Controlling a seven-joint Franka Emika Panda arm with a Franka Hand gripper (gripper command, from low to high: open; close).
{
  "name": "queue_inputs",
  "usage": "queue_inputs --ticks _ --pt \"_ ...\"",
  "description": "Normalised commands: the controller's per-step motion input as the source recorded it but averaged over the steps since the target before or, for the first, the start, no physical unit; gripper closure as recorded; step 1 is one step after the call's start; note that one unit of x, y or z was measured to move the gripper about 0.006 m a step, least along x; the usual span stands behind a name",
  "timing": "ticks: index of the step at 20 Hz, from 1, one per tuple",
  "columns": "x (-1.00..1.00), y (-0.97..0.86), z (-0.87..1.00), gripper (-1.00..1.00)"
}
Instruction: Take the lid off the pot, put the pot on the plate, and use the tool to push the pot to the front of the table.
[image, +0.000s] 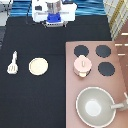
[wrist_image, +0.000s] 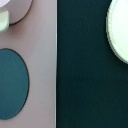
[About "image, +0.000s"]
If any cream toy spatula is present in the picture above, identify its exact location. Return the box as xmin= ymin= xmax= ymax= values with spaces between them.
xmin=7 ymin=52 xmax=18 ymax=74

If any grey toy wok pan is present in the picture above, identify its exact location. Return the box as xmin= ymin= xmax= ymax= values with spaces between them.
xmin=76 ymin=87 xmax=128 ymax=128

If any black burner top left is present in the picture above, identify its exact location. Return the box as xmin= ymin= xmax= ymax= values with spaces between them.
xmin=74 ymin=45 xmax=89 ymax=57

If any pink pot lid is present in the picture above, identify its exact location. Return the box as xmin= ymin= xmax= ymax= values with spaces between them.
xmin=74 ymin=55 xmax=92 ymax=71

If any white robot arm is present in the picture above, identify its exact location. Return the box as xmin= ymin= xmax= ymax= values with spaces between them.
xmin=32 ymin=0 xmax=77 ymax=27

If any cream round plate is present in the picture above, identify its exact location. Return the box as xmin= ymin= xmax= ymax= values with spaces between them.
xmin=29 ymin=58 xmax=48 ymax=76

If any pink toy stove top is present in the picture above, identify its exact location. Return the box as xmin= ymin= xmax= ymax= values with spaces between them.
xmin=66 ymin=41 xmax=128 ymax=128

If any black table mat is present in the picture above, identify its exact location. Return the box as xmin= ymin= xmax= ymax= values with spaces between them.
xmin=0 ymin=15 xmax=110 ymax=128

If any black burner top right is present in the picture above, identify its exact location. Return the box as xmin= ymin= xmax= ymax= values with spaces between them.
xmin=96 ymin=45 xmax=111 ymax=58

